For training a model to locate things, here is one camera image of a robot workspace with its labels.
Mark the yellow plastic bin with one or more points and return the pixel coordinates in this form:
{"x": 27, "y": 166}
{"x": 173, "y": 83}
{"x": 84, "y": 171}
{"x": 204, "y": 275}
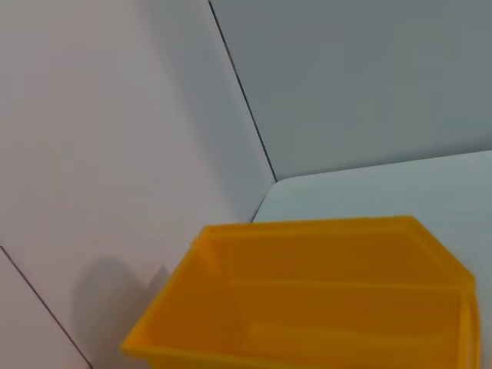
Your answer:
{"x": 307, "y": 300}

